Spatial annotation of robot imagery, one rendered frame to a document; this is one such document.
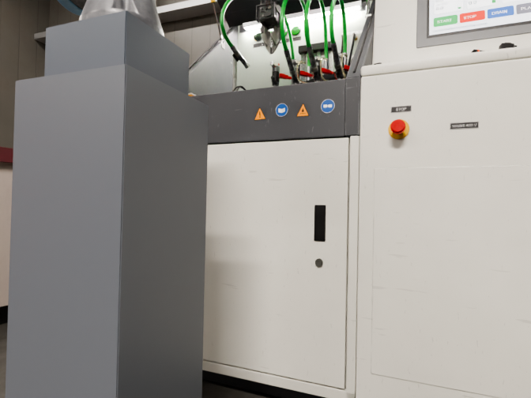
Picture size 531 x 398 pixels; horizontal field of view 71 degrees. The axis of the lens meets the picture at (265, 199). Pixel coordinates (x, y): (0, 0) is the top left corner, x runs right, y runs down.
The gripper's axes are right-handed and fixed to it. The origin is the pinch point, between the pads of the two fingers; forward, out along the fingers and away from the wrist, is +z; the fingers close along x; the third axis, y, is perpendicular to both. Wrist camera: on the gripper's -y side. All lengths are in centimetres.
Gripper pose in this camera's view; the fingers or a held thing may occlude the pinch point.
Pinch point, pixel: (272, 50)
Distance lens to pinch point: 144.6
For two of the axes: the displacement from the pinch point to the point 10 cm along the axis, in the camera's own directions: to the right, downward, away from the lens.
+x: 9.2, 0.1, -3.9
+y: -3.9, -0.2, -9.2
